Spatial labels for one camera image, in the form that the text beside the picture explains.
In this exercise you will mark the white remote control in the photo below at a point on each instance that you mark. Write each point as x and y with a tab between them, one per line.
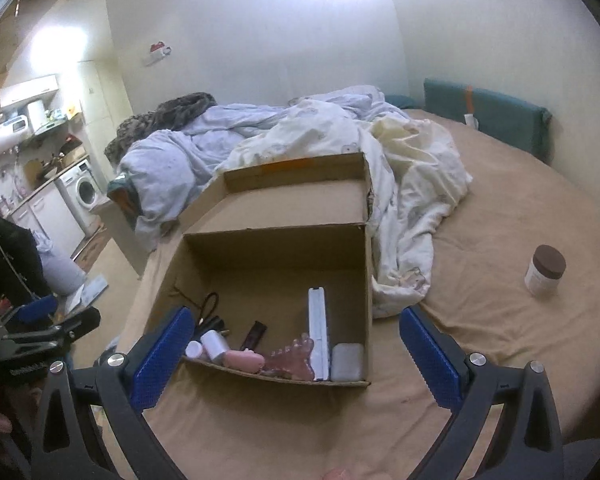
318	332

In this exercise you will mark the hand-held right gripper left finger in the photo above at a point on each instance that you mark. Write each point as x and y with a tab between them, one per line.
162	355

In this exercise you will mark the white earbuds case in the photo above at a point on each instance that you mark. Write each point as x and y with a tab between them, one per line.
347	362

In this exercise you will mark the white printed duvet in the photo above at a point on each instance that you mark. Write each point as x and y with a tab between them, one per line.
320	135

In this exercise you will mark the white pill bottle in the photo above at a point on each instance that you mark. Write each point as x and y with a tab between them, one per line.
193	350

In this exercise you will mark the pink soft toy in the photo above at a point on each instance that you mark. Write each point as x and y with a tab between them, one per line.
242	361

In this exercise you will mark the papers on floor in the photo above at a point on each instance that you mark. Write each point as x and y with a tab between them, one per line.
87	291

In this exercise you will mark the small white cup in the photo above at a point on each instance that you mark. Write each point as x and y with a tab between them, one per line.
471	120

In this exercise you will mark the teal orange pillow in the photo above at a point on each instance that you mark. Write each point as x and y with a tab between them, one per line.
125	195

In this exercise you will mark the white wall cabinet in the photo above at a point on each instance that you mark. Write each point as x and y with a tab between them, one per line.
27	91

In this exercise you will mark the teal headboard cushion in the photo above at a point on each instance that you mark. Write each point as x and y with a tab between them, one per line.
500	115

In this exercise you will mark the cardboard box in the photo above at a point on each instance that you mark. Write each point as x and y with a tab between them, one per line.
280	265

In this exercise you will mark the white jar brown lid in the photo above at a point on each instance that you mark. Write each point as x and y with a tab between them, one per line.
545	272

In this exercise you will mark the white charger adapter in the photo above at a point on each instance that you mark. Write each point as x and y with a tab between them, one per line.
215	345

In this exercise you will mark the grey bedside table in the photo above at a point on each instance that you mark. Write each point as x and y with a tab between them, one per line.
125	235

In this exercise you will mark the white kitchen base cabinet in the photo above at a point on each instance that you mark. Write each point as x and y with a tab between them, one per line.
55	220

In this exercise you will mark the white wall rack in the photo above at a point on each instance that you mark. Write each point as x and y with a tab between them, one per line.
157	53

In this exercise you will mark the black jacket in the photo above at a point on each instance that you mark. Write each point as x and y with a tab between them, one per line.
10	260

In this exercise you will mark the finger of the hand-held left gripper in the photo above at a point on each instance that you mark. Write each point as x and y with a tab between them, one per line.
35	307
77	322

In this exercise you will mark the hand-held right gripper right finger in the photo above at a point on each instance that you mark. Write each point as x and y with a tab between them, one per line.
430	360

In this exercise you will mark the light blue bag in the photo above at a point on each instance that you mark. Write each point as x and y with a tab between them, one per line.
60	265

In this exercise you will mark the white washing machine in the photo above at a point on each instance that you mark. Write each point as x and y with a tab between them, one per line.
82	190

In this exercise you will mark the pink foot-shaped toy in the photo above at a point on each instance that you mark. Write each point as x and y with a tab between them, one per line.
292	360

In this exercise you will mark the dark patterned blanket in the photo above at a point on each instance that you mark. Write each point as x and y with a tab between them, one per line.
175	110

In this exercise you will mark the white water heater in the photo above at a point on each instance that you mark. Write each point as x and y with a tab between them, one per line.
10	134

